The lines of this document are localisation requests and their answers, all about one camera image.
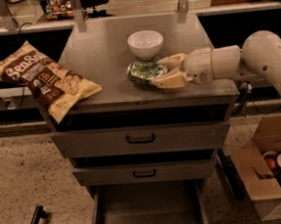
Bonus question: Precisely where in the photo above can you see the white ceramic bowl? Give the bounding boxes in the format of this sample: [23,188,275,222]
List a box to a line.
[127,30,164,61]

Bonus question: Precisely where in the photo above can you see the snack rack in background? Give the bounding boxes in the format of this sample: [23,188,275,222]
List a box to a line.
[45,0,73,21]

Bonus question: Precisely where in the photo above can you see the grey metal drawer cabinet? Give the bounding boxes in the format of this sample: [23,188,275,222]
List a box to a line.
[31,7,253,224]

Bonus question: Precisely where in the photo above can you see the middle grey drawer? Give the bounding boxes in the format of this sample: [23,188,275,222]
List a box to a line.
[73,159,215,187]

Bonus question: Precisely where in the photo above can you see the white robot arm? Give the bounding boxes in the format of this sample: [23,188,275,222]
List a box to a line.
[152,30,281,96]

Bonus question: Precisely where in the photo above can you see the red apple in box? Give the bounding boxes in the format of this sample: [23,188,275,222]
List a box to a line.
[265,157,278,170]

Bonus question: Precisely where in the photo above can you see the top grey drawer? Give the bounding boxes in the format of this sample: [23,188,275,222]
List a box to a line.
[51,122,229,158]

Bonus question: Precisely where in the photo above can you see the sea salt chips bag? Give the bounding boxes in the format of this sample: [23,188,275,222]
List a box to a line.
[0,41,102,123]

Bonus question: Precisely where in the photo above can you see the black cable left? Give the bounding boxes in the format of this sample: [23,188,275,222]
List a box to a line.
[9,22,41,109]

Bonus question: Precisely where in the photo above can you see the cardboard box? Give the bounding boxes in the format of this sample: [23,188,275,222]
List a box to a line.
[231,115,281,221]

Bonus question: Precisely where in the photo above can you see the green soda can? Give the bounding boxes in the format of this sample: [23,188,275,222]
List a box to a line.
[126,61,168,87]

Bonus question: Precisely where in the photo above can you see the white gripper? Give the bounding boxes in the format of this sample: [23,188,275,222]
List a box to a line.
[152,47,213,89]

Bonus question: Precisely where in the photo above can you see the bottom grey open drawer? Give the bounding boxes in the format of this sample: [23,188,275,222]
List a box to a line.
[92,180,209,224]

